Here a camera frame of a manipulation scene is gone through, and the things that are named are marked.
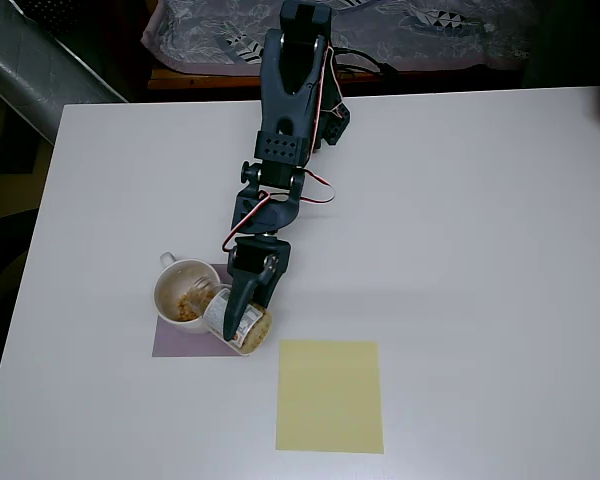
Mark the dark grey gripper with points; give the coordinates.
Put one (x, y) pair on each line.
(256, 265)

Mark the small jar of chickpeas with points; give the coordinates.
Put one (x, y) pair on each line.
(255, 330)

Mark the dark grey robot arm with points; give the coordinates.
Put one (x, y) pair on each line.
(285, 110)

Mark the brown food pellets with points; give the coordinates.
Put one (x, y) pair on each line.
(186, 307)

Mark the white ceramic mug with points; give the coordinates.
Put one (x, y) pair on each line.
(172, 280)

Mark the purple paper sheet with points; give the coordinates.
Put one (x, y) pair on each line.
(180, 346)

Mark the yellow paper sheet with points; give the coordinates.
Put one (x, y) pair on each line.
(330, 400)

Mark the blue floral bedding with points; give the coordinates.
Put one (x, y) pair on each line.
(405, 35)

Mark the silver foil roll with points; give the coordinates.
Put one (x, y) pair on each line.
(35, 60)

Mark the wooden bed rail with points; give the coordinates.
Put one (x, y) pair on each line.
(205, 79)

